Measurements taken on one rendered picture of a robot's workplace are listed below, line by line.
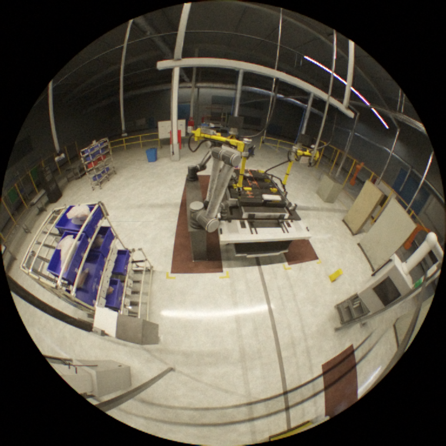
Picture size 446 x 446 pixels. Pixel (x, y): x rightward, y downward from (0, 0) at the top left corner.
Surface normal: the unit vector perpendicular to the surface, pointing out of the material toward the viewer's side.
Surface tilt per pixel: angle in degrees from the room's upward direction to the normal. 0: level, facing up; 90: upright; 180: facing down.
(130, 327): 0
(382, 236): 90
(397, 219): 90
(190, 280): 0
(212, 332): 0
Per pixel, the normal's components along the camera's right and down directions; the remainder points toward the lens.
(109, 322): 0.09, -0.71
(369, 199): -0.99, 0.00
